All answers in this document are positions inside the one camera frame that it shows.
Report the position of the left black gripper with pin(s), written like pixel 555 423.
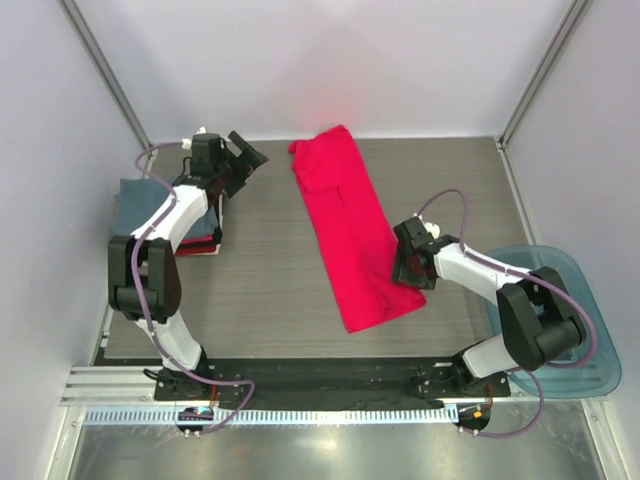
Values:
pixel 246 165

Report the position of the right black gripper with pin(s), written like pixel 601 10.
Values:
pixel 400 272

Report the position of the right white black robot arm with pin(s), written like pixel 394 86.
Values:
pixel 539 320

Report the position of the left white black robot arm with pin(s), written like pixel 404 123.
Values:
pixel 143 277

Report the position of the folded black t shirt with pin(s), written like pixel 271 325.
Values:
pixel 215 215

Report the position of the folded grey-blue t shirt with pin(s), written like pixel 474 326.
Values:
pixel 136 200

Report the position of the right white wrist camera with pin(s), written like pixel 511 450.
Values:
pixel 432 228

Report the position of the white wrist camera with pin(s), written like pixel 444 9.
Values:
pixel 432 228
pixel 187 143

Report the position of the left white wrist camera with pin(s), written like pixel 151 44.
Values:
pixel 187 143

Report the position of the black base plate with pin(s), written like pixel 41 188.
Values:
pixel 329 384

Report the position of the slotted cable duct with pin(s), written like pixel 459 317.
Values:
pixel 200 415

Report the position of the left aluminium frame post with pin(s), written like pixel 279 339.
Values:
pixel 90 44

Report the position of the aluminium frame post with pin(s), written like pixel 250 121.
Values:
pixel 569 23
pixel 90 44

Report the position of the right aluminium frame post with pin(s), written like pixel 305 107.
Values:
pixel 569 23

